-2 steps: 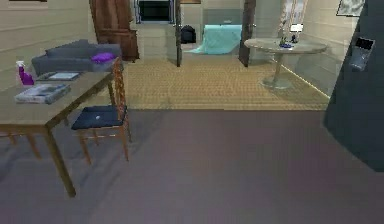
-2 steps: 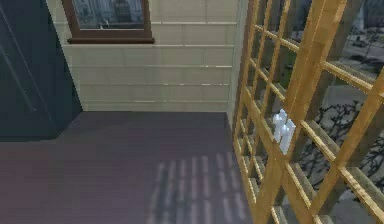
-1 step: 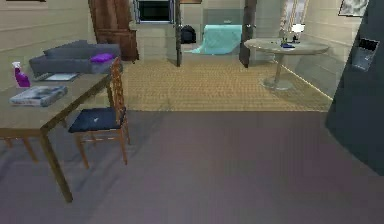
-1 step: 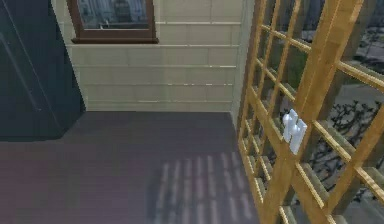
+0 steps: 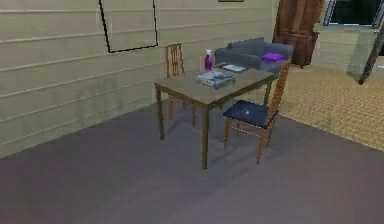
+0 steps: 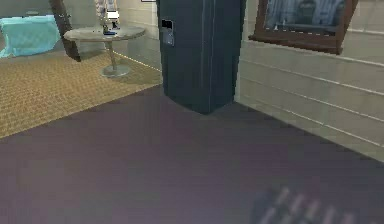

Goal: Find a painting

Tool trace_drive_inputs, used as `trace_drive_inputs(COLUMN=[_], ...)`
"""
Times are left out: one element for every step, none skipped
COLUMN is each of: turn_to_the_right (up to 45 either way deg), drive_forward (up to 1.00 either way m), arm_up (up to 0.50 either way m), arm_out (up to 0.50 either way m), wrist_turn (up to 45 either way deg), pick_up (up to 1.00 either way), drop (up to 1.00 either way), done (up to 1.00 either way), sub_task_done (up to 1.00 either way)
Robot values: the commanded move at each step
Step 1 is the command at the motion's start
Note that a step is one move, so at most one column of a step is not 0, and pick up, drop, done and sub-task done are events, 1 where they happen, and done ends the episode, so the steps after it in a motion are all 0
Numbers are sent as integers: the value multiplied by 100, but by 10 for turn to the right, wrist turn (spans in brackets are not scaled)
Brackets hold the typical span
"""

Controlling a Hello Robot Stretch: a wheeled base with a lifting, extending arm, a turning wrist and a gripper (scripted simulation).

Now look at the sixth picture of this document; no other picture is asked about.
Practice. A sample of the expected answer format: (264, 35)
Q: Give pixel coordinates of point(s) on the brown framed painting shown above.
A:
(300, 20)

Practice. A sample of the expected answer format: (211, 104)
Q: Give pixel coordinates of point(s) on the dark blue fridge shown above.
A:
(200, 53)

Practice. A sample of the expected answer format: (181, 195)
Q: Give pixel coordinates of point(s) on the small dark blue object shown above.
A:
(109, 32)

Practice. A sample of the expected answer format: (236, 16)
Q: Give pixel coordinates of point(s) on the white and black small object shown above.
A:
(113, 17)

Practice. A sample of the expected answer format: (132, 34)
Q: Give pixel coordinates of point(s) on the pale patterned standing object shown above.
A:
(101, 11)

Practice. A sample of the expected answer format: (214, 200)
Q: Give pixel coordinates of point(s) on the turquoise cloth covered furniture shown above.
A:
(28, 35)

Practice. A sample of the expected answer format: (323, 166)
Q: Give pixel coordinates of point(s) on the round grey pedestal table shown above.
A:
(110, 35)

